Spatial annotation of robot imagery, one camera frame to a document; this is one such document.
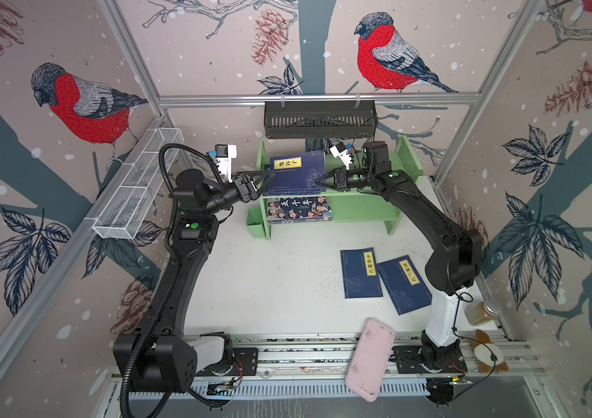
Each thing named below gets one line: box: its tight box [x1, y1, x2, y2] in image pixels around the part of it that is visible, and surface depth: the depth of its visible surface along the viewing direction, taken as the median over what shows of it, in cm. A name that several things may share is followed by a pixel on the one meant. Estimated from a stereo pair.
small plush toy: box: [471, 329, 510, 374], surface depth 74 cm
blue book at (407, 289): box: [376, 255, 433, 316], surface depth 90 cm
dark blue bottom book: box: [262, 149, 327, 196], surface depth 81 cm
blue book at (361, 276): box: [339, 247, 384, 299], surface depth 92 cm
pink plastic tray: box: [344, 316, 397, 402], surface depth 74 cm
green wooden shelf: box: [255, 135, 424, 241], surface depth 81 cm
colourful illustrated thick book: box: [266, 195, 333, 224], surface depth 94 cm
